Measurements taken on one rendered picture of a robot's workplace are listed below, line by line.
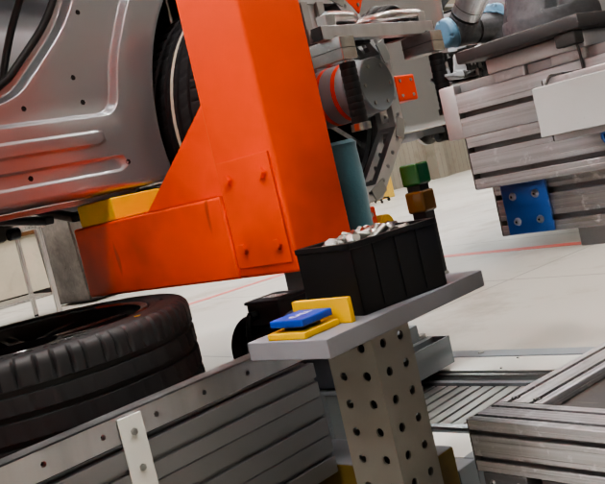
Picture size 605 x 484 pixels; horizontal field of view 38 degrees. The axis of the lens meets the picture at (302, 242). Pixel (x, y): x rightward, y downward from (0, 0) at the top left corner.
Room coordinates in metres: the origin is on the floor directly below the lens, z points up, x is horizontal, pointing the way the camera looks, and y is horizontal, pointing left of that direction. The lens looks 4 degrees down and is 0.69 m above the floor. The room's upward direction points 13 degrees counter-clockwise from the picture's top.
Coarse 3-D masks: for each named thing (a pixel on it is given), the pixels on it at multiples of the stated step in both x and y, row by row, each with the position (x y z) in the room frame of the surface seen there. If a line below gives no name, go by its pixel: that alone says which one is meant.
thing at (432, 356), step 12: (420, 336) 2.38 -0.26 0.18; (432, 336) 2.39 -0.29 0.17; (444, 336) 2.36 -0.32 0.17; (420, 348) 2.34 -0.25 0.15; (432, 348) 2.29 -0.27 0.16; (444, 348) 2.33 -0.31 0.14; (420, 360) 2.25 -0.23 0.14; (432, 360) 2.29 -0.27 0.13; (444, 360) 2.32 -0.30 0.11; (420, 372) 2.24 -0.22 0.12; (432, 372) 2.28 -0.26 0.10
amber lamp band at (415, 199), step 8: (416, 192) 1.56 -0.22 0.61; (424, 192) 1.56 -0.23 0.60; (432, 192) 1.58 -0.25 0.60; (408, 200) 1.58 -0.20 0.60; (416, 200) 1.56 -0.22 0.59; (424, 200) 1.56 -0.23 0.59; (432, 200) 1.57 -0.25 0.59; (408, 208) 1.58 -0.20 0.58; (416, 208) 1.57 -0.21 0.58; (424, 208) 1.56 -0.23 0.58; (432, 208) 1.57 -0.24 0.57
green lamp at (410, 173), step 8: (400, 168) 1.58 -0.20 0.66; (408, 168) 1.57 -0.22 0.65; (416, 168) 1.56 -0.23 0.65; (424, 168) 1.57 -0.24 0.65; (400, 176) 1.58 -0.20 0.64; (408, 176) 1.57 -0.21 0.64; (416, 176) 1.56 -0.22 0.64; (424, 176) 1.57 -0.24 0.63; (408, 184) 1.57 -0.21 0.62; (416, 184) 1.56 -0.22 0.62
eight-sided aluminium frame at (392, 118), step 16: (304, 0) 2.12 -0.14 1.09; (320, 0) 2.16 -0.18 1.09; (336, 0) 2.20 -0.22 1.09; (368, 48) 2.30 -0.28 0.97; (384, 48) 2.31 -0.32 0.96; (384, 112) 2.34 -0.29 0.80; (400, 112) 2.32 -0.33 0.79; (384, 128) 2.32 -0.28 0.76; (400, 128) 2.31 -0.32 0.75; (384, 144) 2.28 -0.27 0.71; (368, 160) 2.29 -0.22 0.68; (384, 160) 2.24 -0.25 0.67; (368, 176) 2.25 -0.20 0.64; (384, 176) 2.23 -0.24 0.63; (368, 192) 2.17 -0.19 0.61; (384, 192) 2.22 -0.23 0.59
